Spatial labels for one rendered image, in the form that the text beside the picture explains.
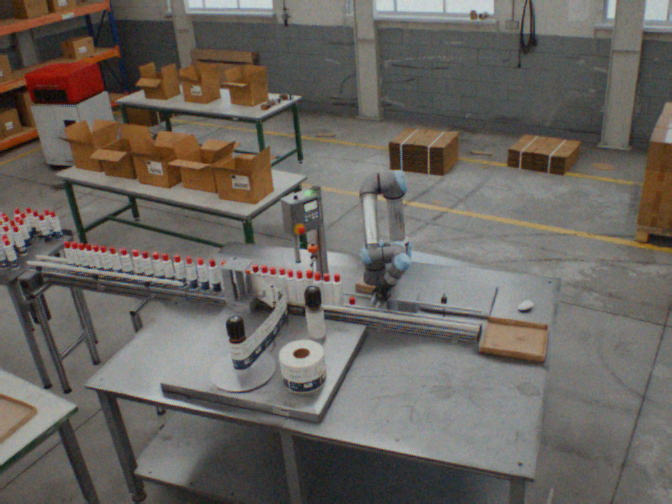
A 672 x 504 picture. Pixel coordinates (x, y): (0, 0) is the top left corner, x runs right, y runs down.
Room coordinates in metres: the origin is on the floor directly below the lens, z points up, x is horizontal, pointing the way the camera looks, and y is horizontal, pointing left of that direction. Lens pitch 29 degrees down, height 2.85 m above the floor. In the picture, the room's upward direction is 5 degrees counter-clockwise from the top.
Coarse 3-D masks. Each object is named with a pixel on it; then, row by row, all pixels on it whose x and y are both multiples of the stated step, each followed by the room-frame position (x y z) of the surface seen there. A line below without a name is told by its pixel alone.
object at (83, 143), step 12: (84, 120) 5.98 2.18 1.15; (96, 120) 6.02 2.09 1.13; (72, 132) 5.83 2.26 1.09; (84, 132) 5.93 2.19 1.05; (96, 132) 5.62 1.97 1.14; (108, 132) 5.73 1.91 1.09; (72, 144) 5.74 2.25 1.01; (84, 144) 5.62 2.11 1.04; (96, 144) 5.60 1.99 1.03; (84, 156) 5.68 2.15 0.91; (84, 168) 5.70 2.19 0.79; (96, 168) 5.61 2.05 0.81
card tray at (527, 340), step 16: (496, 320) 2.77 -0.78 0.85; (512, 320) 2.74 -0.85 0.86; (496, 336) 2.66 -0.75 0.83; (512, 336) 2.65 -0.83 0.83; (528, 336) 2.64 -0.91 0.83; (544, 336) 2.63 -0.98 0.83; (480, 352) 2.55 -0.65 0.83; (496, 352) 2.52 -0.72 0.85; (512, 352) 2.49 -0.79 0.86; (528, 352) 2.52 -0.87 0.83; (544, 352) 2.46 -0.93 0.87
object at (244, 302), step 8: (224, 272) 3.03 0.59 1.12; (232, 272) 3.12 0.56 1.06; (240, 272) 3.05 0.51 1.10; (224, 280) 3.03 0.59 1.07; (232, 280) 3.11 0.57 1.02; (240, 280) 3.04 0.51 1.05; (224, 288) 3.04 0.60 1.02; (232, 288) 3.02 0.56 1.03; (240, 288) 3.03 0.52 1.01; (232, 296) 3.02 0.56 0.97; (248, 296) 3.02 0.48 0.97; (232, 304) 3.02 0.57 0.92; (240, 304) 3.00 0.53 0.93; (248, 304) 2.98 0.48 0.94; (256, 304) 3.05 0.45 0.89
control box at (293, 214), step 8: (304, 192) 3.15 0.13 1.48; (288, 200) 3.07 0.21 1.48; (296, 200) 3.06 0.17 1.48; (304, 200) 3.07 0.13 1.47; (288, 208) 3.04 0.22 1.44; (296, 208) 3.04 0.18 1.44; (288, 216) 3.05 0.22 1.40; (296, 216) 3.04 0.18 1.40; (288, 224) 3.06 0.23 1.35; (296, 224) 3.04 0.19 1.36; (304, 224) 3.06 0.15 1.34; (312, 224) 3.09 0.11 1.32; (320, 224) 3.11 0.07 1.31; (288, 232) 3.07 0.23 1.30; (296, 232) 3.03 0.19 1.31; (304, 232) 3.06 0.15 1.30
